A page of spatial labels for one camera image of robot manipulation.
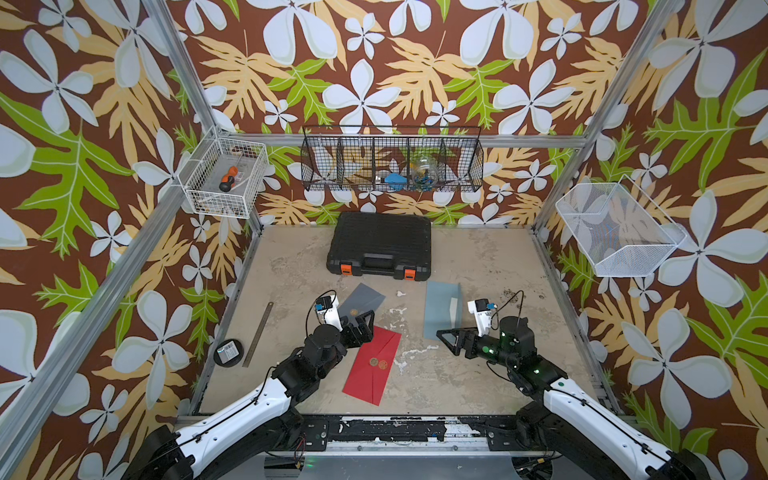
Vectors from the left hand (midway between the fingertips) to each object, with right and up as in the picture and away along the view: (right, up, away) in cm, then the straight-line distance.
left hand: (364, 312), depth 79 cm
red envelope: (+2, -17, +6) cm, 18 cm away
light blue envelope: (+25, -2, +18) cm, 31 cm away
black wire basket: (+8, +48, +17) cm, 51 cm away
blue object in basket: (+9, +39, +13) cm, 42 cm away
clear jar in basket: (+19, +42, +17) cm, 49 cm away
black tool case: (0, +20, +26) cm, 32 cm away
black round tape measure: (-40, -13, +7) cm, 43 cm away
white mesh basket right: (+71, +23, +3) cm, 75 cm away
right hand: (+21, -5, -1) cm, 22 cm away
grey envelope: (-2, 0, +19) cm, 19 cm away
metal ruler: (-34, -9, +12) cm, 37 cm away
